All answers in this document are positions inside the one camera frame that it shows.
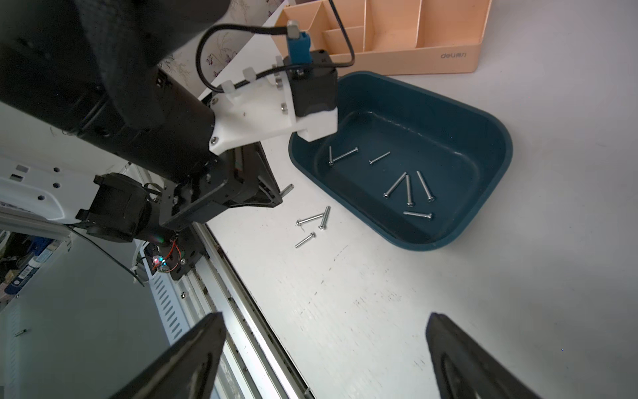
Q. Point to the aluminium front rail frame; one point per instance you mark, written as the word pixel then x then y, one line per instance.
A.
pixel 253 363

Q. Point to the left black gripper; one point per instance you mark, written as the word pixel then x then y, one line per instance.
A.
pixel 241 177

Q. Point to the teal plastic storage box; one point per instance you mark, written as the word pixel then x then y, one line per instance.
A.
pixel 461 151

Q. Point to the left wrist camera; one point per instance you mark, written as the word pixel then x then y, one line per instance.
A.
pixel 300 97

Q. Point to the peach plastic file organizer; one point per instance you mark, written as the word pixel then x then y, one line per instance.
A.
pixel 396 38

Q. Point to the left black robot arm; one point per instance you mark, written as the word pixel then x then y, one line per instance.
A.
pixel 92 69

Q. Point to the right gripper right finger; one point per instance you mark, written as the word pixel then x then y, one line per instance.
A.
pixel 463 369

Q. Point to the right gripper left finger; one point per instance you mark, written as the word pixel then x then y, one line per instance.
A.
pixel 187 369

